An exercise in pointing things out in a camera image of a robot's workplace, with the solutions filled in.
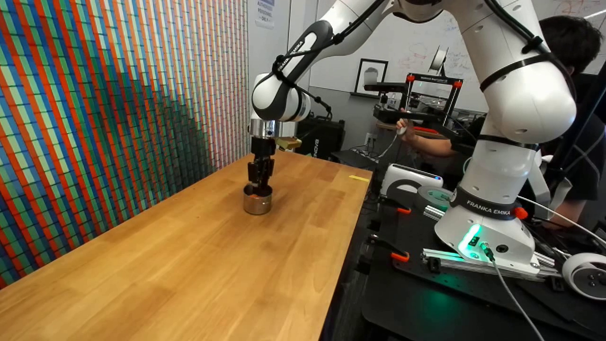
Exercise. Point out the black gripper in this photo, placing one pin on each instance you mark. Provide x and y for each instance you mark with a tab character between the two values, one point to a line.
262	161

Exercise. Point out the small steel pot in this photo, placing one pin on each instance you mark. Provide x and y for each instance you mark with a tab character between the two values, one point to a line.
258	203

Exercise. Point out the person's bare forearm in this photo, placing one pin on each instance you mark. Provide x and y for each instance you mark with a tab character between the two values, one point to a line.
432	144

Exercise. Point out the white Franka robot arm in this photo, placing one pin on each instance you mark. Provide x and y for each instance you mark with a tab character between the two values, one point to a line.
523	95

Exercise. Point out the black case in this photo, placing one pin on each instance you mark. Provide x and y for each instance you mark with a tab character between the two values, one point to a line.
321	135

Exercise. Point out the white grey control device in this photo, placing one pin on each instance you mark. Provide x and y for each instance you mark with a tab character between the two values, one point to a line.
410	176

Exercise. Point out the framed portrait picture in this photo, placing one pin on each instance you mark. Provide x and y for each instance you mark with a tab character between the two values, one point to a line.
370	76

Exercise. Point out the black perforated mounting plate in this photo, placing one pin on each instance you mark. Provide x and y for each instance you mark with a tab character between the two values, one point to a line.
429	303

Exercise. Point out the person in dark shirt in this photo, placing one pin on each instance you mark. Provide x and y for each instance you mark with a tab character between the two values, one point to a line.
578	144

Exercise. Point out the white round device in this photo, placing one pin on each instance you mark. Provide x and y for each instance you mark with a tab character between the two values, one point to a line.
584	275

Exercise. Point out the black bar camera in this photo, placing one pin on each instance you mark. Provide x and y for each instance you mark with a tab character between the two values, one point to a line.
385	86

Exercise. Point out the wall poster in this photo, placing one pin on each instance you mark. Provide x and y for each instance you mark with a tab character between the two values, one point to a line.
266	12

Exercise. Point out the silver aluminium rail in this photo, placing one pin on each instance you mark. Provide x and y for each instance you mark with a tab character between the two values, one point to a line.
455	258

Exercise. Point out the black 3D printer frame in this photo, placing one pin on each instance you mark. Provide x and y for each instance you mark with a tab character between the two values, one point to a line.
451	95

